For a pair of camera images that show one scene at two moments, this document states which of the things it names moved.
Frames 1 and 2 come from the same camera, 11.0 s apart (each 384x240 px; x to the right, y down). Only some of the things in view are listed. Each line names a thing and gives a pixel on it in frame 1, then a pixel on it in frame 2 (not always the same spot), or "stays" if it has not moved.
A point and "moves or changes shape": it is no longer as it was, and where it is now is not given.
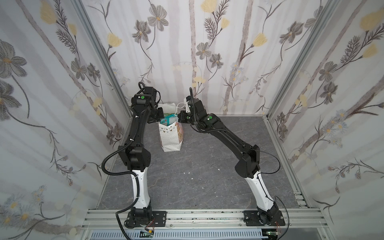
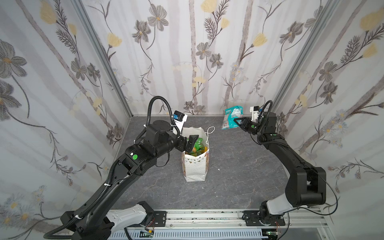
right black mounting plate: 251,219 stays
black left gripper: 159,113 -> 182,143
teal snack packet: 169,120 moves or changes shape
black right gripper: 183,117 -> 251,126
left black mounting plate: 159,219 stays
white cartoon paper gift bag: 171,136 moves or changes shape
